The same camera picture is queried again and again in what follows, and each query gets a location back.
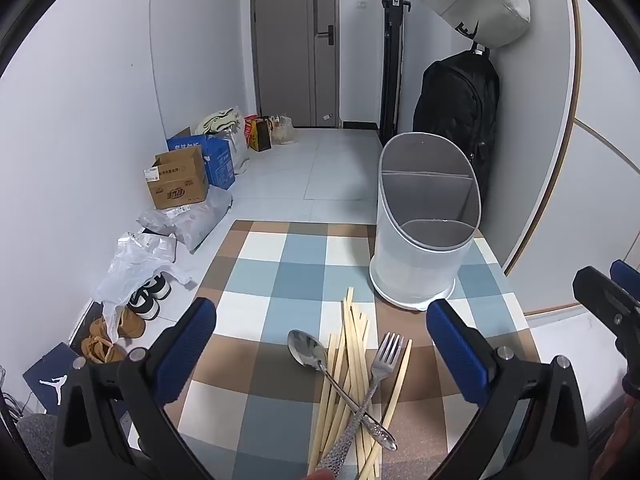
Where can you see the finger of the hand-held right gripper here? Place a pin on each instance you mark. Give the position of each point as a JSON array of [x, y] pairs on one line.
[[597, 295], [625, 272]]

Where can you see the beige hanging bag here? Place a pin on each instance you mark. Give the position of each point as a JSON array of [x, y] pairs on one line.
[[475, 0]]

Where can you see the clear plastic bag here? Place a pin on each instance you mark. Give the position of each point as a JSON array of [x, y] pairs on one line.
[[130, 265]]

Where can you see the black backpack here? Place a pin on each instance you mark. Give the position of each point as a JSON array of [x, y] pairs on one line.
[[450, 105]]

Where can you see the pile of wooden chopsticks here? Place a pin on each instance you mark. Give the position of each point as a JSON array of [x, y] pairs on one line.
[[356, 355]]

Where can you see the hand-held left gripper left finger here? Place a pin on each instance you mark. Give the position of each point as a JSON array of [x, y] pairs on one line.
[[192, 340]]

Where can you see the brown cardboard box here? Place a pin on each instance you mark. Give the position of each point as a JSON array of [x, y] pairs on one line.
[[175, 185]]

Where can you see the white plastic bag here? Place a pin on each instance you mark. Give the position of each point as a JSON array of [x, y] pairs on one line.
[[282, 131]]

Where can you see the black white sneaker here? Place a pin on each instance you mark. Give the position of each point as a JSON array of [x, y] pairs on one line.
[[142, 305], [157, 287]]

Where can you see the beige folded cloth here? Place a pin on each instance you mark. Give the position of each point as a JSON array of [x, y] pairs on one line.
[[217, 120]]

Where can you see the white woven sack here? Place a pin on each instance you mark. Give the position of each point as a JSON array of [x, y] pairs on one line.
[[235, 150]]

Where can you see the metal spoon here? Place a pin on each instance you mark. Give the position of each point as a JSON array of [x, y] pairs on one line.
[[306, 347]]

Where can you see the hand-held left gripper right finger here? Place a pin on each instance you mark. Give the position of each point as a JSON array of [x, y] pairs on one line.
[[455, 350]]

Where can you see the white utensil holder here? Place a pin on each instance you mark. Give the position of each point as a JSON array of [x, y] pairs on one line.
[[420, 270]]

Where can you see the grey plastic mailer bag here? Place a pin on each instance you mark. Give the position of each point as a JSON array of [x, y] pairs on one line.
[[200, 220]]

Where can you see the blue cardboard box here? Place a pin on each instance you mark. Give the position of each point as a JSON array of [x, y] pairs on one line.
[[220, 160]]

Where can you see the black door frame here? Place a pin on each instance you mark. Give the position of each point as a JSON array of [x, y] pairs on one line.
[[390, 85]]

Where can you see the grey door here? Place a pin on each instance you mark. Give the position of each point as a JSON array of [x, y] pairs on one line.
[[285, 60]]

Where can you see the checked tablecloth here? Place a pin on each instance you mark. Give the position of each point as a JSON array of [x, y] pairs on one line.
[[295, 270]]

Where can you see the navy shoe box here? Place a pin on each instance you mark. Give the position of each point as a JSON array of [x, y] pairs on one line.
[[47, 380]]

